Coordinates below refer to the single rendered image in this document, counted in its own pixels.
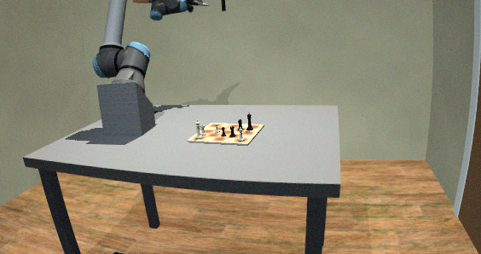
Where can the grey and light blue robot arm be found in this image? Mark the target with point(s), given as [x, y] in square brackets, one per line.
[130, 64]

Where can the brown and cream chessboard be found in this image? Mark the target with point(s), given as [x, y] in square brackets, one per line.
[216, 138]

